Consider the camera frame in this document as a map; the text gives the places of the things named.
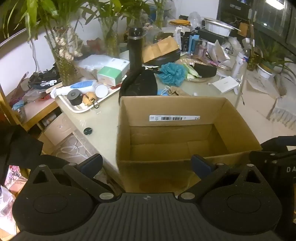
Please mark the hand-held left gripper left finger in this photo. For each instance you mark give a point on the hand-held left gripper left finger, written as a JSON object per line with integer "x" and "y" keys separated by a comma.
{"x": 91, "y": 164}

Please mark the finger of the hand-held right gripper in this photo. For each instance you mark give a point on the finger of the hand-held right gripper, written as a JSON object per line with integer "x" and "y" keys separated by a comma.
{"x": 266, "y": 156}

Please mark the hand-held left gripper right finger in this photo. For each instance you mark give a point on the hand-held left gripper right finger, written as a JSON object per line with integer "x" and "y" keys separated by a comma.
{"x": 201, "y": 165}

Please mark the brown cardboard box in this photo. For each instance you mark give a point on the brown cardboard box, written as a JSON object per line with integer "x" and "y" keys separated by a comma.
{"x": 171, "y": 109}

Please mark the teal mesh bath loofah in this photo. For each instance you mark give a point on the teal mesh bath loofah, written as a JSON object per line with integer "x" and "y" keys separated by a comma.
{"x": 173, "y": 74}

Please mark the black round lid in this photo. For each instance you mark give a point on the black round lid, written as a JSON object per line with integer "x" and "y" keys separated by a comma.
{"x": 88, "y": 131}

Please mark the grey blanket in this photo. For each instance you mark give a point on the grey blanket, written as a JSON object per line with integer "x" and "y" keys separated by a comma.
{"x": 284, "y": 106}

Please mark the white tray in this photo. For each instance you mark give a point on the white tray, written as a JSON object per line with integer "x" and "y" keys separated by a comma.
{"x": 78, "y": 109}

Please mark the black cylinder speaker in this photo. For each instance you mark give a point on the black cylinder speaker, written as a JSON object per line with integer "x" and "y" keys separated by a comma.
{"x": 74, "y": 97}

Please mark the white round jar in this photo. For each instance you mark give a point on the white round jar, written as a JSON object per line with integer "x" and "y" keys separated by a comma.
{"x": 101, "y": 90}

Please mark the wooden side cabinet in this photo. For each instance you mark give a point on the wooden side cabinet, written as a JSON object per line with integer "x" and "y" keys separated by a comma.
{"x": 41, "y": 109}

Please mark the dark cloth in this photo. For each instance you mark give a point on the dark cloth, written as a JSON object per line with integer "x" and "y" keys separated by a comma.
{"x": 18, "y": 148}

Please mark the white blue tube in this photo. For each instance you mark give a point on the white blue tube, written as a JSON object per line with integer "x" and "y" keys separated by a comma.
{"x": 78, "y": 88}

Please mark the tan stocking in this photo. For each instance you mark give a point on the tan stocking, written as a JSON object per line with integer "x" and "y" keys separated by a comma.
{"x": 179, "y": 90}

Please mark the white flat box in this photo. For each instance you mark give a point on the white flat box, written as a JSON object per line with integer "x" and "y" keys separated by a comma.
{"x": 225, "y": 84}

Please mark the printed colourful bag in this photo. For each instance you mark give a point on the printed colourful bag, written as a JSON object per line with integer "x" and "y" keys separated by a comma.
{"x": 11, "y": 185}

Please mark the blue face mask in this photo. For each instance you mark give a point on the blue face mask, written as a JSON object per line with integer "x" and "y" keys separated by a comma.
{"x": 163, "y": 92}

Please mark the wooden paddle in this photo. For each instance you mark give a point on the wooden paddle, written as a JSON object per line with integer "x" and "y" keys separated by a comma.
{"x": 53, "y": 89}

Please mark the potted aloe plant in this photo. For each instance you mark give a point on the potted aloe plant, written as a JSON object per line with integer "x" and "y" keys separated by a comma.
{"x": 266, "y": 69}

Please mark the green white tissue packet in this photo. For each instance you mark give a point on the green white tissue packet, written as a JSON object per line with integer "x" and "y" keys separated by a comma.
{"x": 192, "y": 71}

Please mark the yellow patterned vase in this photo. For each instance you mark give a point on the yellow patterned vase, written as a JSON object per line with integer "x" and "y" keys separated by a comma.
{"x": 252, "y": 62}

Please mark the black foam block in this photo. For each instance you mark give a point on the black foam block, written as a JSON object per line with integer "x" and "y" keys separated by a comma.
{"x": 205, "y": 70}

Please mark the white handheld gimbal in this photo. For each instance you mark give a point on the white handheld gimbal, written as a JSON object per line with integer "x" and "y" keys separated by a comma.
{"x": 238, "y": 64}

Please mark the black white sneaker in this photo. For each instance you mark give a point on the black white sneaker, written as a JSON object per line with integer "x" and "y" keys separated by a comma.
{"x": 46, "y": 80}

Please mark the ribbed glass vase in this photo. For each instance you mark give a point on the ribbed glass vase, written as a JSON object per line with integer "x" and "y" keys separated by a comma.
{"x": 62, "y": 67}
{"x": 109, "y": 39}

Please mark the white plastic bag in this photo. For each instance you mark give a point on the white plastic bag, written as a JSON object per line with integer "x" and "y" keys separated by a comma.
{"x": 94, "y": 62}

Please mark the pink striped packet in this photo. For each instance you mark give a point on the pink striped packet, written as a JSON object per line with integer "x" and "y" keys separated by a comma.
{"x": 217, "y": 63}

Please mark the white carton box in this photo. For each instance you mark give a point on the white carton box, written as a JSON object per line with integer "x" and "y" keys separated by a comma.
{"x": 120, "y": 63}

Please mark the wooden cutlery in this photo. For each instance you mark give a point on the wooden cutlery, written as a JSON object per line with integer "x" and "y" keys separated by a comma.
{"x": 198, "y": 58}

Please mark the black zip case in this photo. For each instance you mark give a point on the black zip case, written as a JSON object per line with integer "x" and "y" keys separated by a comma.
{"x": 166, "y": 58}

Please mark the white folded paper bag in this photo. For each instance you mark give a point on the white folded paper bag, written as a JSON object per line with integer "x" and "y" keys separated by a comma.
{"x": 218, "y": 51}

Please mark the pink bottle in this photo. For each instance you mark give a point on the pink bottle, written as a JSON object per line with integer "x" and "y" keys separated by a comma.
{"x": 202, "y": 49}

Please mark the dried white flowers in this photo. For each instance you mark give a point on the dried white flowers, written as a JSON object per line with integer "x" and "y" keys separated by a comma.
{"x": 67, "y": 49}

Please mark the black thermos bottle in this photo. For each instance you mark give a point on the black thermos bottle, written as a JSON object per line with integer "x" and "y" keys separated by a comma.
{"x": 135, "y": 51}

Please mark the blue tall carton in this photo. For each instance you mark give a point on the blue tall carton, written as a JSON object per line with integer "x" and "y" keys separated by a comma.
{"x": 194, "y": 44}

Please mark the black tall carton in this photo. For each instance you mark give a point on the black tall carton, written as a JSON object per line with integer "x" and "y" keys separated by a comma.
{"x": 185, "y": 42}

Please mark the brown paper envelope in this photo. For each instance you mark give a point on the brown paper envelope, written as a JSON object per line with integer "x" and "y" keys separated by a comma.
{"x": 159, "y": 47}

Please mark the black device box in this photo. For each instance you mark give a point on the black device box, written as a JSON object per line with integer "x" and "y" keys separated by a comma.
{"x": 210, "y": 36}

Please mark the white takeout bowl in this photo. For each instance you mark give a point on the white takeout bowl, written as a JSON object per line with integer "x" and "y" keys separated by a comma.
{"x": 218, "y": 27}

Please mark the window with grille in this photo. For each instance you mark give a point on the window with grille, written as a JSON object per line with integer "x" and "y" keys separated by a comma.
{"x": 275, "y": 16}

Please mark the yellow round mats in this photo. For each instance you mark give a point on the yellow round mats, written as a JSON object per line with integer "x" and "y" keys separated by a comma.
{"x": 179, "y": 22}

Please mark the clear plastic bag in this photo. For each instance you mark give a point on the clear plastic bag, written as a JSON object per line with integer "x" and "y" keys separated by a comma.
{"x": 195, "y": 18}

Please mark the black shelf unit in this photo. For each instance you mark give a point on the black shelf unit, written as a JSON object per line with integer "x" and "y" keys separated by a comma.
{"x": 233, "y": 11}

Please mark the black storage crate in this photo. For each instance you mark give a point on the black storage crate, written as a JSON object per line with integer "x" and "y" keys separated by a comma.
{"x": 234, "y": 9}

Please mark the lucky bamboo plant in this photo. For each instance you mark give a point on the lucky bamboo plant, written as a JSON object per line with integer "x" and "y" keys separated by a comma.
{"x": 32, "y": 14}
{"x": 108, "y": 9}
{"x": 160, "y": 14}

